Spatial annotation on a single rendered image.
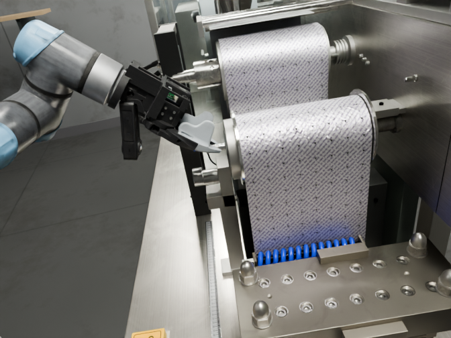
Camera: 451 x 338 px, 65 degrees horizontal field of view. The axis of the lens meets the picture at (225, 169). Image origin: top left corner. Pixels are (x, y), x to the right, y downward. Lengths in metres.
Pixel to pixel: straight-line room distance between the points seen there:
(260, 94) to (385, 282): 0.47
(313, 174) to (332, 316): 0.25
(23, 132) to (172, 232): 0.60
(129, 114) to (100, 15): 3.74
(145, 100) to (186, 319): 0.49
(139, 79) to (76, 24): 3.79
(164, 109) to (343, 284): 0.45
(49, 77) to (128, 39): 3.75
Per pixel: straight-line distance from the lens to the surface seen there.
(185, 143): 0.62
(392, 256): 0.78
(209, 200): 0.77
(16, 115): 0.60
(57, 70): 0.62
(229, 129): 0.65
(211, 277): 0.92
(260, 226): 0.73
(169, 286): 0.93
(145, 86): 0.62
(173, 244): 1.04
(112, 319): 2.17
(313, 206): 0.73
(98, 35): 4.38
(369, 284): 0.72
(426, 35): 0.68
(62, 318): 2.32
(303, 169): 0.67
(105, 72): 0.61
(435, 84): 0.66
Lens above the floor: 1.56
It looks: 30 degrees down
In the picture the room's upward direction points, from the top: 9 degrees counter-clockwise
